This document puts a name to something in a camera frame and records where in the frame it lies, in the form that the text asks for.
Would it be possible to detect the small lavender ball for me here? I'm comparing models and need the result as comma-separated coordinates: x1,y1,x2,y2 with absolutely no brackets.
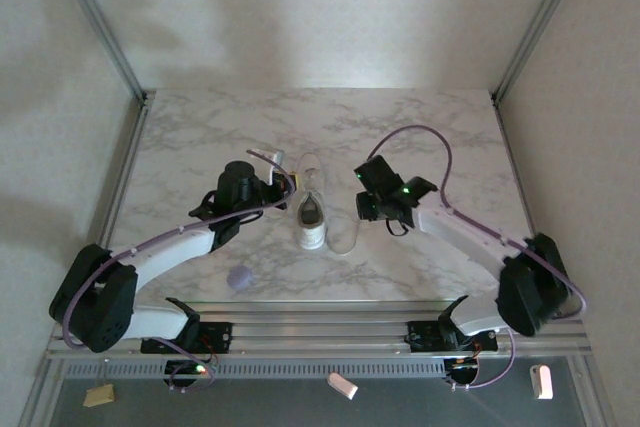
227,265,254,291

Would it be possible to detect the small white plastic block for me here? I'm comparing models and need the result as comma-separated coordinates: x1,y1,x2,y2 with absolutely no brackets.
327,371,359,401

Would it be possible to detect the circuit board with green light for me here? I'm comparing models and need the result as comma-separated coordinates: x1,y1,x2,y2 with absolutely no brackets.
164,359,221,379

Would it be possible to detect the aluminium frame post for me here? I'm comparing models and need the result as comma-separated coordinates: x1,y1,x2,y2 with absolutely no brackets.
49,0,154,103
492,0,594,104

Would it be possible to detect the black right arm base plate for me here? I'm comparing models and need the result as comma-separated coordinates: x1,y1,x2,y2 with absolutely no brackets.
407,319,500,353

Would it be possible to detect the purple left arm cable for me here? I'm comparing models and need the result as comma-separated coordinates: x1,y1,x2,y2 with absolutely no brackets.
59,146,296,393

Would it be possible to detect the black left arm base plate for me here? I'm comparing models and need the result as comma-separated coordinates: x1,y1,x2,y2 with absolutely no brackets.
140,321,234,354

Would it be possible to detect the tan paper tag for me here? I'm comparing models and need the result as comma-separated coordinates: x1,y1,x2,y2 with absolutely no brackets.
83,385,115,407

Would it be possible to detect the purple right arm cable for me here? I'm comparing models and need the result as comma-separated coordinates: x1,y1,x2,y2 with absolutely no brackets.
367,125,587,391

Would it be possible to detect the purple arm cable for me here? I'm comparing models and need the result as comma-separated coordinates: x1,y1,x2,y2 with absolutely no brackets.
59,146,296,393
367,125,587,391

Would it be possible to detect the aluminium mounting rail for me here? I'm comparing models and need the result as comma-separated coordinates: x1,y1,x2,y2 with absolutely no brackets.
47,299,589,361

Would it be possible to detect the grey slotted cable duct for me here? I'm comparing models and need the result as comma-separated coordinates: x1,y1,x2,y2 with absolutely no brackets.
64,359,446,381

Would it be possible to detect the white rectangular box device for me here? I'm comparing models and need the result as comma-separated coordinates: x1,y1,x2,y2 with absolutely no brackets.
529,364,554,401

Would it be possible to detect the aluminium table side rail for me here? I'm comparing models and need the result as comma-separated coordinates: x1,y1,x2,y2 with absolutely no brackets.
97,94,154,248
492,91,546,258

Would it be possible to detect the circuit board with orange wires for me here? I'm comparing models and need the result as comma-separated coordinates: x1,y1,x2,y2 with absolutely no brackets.
444,356,481,379

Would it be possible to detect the white sneaker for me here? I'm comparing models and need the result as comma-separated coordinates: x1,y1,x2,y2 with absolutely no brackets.
299,166,362,256

